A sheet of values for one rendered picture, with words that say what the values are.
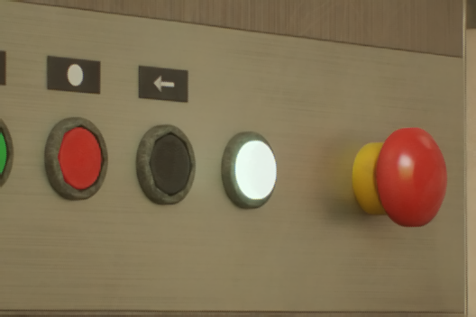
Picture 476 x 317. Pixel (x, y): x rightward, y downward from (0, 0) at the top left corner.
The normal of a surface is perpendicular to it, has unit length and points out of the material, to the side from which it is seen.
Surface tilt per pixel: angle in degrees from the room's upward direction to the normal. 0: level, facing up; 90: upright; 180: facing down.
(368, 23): 90
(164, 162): 90
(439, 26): 90
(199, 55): 90
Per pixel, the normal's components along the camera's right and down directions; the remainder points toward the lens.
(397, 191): 0.15, 0.16
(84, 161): 0.76, -0.04
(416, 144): 0.51, -0.50
